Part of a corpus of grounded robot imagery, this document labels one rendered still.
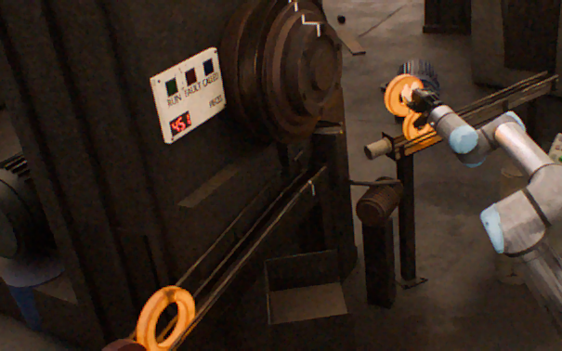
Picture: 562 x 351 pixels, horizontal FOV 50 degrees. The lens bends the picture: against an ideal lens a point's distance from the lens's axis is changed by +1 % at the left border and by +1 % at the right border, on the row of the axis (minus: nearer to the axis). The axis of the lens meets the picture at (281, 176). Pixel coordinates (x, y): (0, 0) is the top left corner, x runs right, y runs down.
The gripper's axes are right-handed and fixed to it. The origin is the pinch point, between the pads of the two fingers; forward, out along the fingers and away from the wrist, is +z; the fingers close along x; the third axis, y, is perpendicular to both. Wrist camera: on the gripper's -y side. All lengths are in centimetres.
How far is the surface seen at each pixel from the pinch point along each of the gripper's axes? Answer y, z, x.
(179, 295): 1, -55, 105
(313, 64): 34, -17, 48
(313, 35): 41, -13, 46
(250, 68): 37, -16, 68
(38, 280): -74, 34, 147
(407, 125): -12.6, -5.4, 0.2
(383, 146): -16.9, -7.7, 11.8
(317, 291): -10, -61, 68
